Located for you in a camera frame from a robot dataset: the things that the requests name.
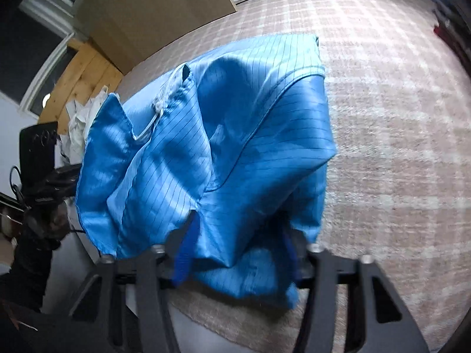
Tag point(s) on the pine plank board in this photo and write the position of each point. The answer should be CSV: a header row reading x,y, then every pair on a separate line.
x,y
84,73

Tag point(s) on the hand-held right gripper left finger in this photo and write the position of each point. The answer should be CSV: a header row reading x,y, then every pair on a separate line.
x,y
184,261

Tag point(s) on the person's left hand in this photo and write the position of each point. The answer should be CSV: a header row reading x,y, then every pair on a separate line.
x,y
46,224

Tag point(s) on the blue striped garment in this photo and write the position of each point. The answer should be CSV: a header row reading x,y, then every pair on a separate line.
x,y
239,136

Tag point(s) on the white crumpled cloth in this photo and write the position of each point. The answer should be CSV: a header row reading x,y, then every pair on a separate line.
x,y
79,117

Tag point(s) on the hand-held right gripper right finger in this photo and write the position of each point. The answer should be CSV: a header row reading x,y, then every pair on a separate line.
x,y
291,264

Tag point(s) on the light wood panel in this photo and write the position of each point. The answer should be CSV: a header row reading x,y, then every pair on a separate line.
x,y
154,7

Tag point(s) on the white window frame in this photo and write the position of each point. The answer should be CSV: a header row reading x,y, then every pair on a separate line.
x,y
48,2

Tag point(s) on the red folded garment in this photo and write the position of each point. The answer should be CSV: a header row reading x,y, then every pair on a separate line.
x,y
439,31

